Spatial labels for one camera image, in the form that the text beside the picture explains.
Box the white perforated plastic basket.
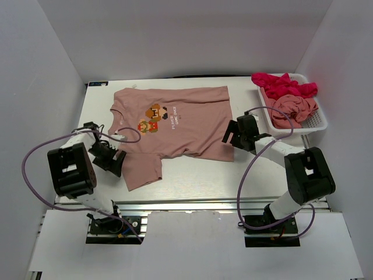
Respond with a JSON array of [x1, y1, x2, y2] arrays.
[[257, 73, 328, 135]]

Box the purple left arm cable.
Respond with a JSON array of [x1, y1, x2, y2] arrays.
[[22, 127, 144, 243]]

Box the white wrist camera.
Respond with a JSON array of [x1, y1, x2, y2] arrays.
[[244, 111, 260, 123], [109, 134, 127, 148]]

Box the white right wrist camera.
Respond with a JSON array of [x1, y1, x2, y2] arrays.
[[244, 111, 260, 123]]

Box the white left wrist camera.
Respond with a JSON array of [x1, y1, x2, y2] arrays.
[[109, 134, 127, 148]]

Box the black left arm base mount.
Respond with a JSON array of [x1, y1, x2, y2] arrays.
[[86, 216, 146, 245]]

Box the coral pink t shirt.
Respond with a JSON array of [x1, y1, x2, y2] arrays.
[[267, 94, 318, 129]]

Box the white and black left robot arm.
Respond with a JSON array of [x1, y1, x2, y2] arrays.
[[47, 122, 126, 233]]

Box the dusty pink t shirt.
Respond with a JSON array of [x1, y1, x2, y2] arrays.
[[108, 86, 234, 191]]

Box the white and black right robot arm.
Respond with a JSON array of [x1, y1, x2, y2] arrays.
[[222, 113, 336, 233]]

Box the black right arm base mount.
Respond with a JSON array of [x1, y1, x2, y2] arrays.
[[237, 218, 300, 248]]

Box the magenta t shirt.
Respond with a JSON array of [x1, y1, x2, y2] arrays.
[[251, 72, 318, 100]]

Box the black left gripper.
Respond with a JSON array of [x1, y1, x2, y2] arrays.
[[88, 142, 127, 177]]

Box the black xdof label sticker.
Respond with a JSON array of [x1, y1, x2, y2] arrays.
[[88, 81, 108, 87]]

